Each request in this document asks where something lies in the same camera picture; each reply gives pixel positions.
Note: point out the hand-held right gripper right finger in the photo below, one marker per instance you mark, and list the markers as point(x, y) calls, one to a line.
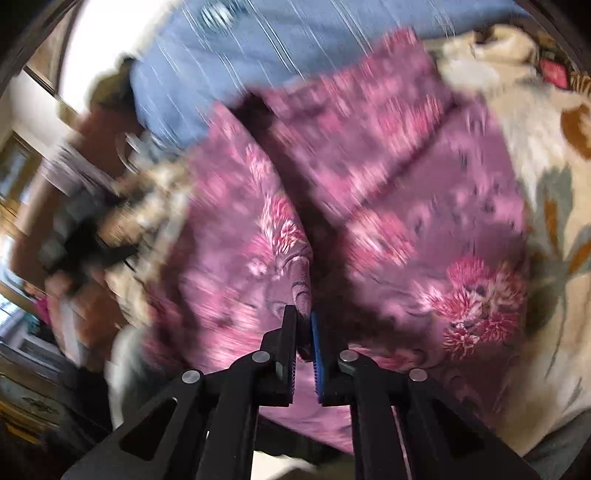
point(318, 364)

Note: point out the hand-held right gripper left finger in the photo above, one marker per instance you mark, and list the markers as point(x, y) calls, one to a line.
point(287, 364)

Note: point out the purple floral garment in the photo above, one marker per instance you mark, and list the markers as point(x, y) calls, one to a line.
point(369, 194)

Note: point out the person's left forearm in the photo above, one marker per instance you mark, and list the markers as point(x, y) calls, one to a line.
point(74, 152)

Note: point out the wooden cabinet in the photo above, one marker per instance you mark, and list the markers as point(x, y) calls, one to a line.
point(18, 180)

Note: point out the blue plaid sheet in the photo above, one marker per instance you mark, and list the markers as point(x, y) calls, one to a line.
point(258, 50)

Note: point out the beige leaf print blanket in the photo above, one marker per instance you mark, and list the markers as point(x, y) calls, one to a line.
point(531, 152)

